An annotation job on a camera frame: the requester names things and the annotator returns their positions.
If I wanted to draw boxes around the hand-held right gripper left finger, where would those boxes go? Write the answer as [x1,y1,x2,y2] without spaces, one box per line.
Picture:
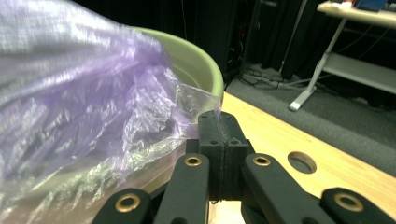
[197,109,226,201]

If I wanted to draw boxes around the blue box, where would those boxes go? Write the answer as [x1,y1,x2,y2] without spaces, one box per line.
[355,0,388,12]

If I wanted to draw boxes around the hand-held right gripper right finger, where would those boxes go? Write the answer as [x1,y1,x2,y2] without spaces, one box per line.
[219,111,255,201]

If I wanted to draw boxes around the floor cables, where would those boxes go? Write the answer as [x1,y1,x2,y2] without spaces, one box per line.
[237,68,314,91]

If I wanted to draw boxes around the green plastic basin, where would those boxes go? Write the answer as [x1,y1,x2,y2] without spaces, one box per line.
[130,26,225,104]

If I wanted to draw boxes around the white desk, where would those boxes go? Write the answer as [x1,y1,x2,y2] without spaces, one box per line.
[288,0,396,112]

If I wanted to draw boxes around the thin metal stand pole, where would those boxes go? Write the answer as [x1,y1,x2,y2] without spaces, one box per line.
[278,0,308,75]

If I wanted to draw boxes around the black curtain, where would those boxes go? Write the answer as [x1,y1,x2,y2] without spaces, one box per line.
[72,0,396,82]

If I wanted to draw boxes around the purple plastic bag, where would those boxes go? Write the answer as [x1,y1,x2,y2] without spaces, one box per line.
[0,0,222,224]

